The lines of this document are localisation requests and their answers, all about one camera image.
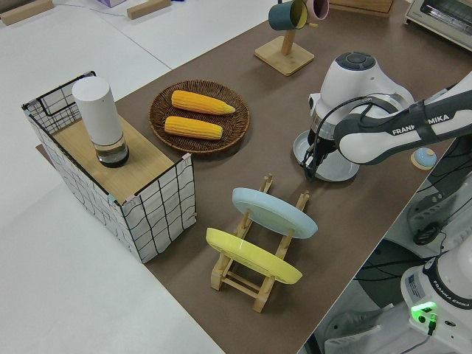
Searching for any wooden plate rack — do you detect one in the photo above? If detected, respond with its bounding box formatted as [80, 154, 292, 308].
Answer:
[209, 173, 310, 313]

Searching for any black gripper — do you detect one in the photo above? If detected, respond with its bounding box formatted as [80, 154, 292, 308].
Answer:
[303, 122, 336, 181]

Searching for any yellow corn cob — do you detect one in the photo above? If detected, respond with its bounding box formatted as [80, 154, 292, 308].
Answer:
[171, 90, 237, 115]
[164, 116, 224, 141]

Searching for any white toaster oven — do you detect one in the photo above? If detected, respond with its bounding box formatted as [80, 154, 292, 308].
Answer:
[402, 0, 472, 52]

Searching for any white cylinder bottle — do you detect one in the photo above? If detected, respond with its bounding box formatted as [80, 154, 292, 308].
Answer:
[71, 76, 131, 169]

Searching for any yellow plate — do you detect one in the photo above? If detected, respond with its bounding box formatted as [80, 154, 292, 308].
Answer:
[205, 227, 303, 285]

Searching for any large wooden box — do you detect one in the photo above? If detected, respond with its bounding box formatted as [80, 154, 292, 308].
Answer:
[327, 0, 395, 18]

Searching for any pink mug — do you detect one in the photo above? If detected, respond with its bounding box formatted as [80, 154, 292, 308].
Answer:
[308, 0, 330, 20]

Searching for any dark teal mug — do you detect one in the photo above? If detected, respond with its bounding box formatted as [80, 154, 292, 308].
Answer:
[268, 0, 309, 31]

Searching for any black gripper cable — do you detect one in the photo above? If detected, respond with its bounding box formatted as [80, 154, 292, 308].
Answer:
[302, 96, 375, 181]

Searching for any brown wicker basket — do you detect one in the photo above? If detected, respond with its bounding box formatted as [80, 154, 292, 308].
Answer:
[148, 79, 251, 155]

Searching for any green tipped plug cable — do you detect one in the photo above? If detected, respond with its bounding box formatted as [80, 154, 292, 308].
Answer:
[426, 312, 440, 337]

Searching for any light wooden block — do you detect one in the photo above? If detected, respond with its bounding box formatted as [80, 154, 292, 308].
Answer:
[0, 0, 54, 26]
[126, 0, 173, 20]

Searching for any wooden mug stand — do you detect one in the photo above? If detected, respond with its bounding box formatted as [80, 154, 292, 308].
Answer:
[253, 20, 318, 77]

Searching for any small blue bell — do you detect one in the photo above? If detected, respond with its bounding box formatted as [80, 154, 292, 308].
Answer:
[411, 147, 438, 171]

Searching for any wire grid basket wooden lid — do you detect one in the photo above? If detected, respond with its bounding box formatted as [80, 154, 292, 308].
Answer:
[21, 69, 196, 265]

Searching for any brown table mat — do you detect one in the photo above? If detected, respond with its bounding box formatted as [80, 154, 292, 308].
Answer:
[35, 0, 472, 354]

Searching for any light blue plate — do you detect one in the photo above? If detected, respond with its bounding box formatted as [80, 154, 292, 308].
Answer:
[232, 187, 319, 240]

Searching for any gray plate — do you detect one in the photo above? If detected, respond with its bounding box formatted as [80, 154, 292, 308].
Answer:
[293, 129, 361, 184]

